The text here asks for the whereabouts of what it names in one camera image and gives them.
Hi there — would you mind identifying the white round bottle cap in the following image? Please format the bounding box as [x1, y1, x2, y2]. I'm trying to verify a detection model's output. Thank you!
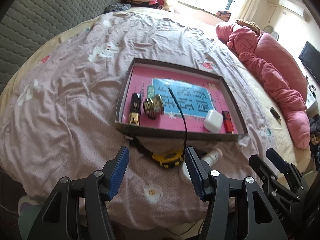
[178, 161, 192, 185]

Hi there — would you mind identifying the small white pill bottle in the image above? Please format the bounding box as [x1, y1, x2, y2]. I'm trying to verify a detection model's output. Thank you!
[202, 148, 223, 167]

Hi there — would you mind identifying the black and yellow wristwatch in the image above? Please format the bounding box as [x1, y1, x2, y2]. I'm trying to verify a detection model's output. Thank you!
[127, 88, 187, 169]

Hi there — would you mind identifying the white earbuds case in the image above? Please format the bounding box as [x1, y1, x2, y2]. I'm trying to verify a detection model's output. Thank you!
[203, 109, 223, 133]

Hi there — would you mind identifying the red and black lighter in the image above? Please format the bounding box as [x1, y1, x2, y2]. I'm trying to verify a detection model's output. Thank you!
[222, 111, 234, 134]

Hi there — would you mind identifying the shiny metal ring fitting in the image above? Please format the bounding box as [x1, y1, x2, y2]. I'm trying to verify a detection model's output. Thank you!
[143, 94, 164, 120]

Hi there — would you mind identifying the small black clip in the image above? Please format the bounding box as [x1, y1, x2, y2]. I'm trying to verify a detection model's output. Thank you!
[194, 148, 207, 159]

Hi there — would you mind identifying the pink and blue book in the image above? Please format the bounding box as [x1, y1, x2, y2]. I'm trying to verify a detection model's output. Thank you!
[120, 64, 240, 134]

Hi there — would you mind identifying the pink patterned bed sheet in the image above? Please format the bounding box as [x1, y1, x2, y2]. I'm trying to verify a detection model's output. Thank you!
[0, 10, 293, 223]

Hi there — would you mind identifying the grey cardboard box tray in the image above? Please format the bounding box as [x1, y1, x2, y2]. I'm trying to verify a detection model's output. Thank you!
[115, 58, 248, 141]

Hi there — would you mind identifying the red pink quilt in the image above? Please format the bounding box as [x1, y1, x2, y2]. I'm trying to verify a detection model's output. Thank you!
[215, 22, 310, 150]

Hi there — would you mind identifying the black television screen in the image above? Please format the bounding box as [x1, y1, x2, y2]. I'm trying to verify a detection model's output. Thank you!
[298, 41, 320, 84]

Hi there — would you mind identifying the white air conditioner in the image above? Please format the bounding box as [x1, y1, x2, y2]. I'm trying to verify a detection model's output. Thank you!
[279, 0, 308, 21]

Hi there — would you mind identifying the grey quilted headboard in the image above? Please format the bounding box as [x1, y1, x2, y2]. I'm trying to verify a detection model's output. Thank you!
[1, 0, 120, 90]

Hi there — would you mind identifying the black cable under bed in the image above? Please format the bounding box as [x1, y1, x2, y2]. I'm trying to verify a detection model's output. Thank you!
[164, 219, 208, 237]

